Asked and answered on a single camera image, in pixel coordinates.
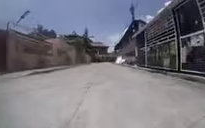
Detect low building with roof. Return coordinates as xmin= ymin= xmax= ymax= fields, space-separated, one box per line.
xmin=63 ymin=31 xmax=117 ymax=63

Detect grey concrete road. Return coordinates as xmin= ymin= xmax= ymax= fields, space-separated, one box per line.
xmin=0 ymin=61 xmax=205 ymax=128

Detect dark building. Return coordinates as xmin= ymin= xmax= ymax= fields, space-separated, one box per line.
xmin=113 ymin=19 xmax=147 ymax=64

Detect metal slatted fence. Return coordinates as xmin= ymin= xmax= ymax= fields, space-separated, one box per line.
xmin=136 ymin=0 xmax=205 ymax=78

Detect street lamp pole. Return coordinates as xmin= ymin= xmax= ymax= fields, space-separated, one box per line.
xmin=5 ymin=9 xmax=32 ymax=32

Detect long brown boundary wall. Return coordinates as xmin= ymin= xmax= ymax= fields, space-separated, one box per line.
xmin=0 ymin=28 xmax=92 ymax=74

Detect trees behind wall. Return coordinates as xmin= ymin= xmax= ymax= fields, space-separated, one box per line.
xmin=28 ymin=23 xmax=58 ymax=41

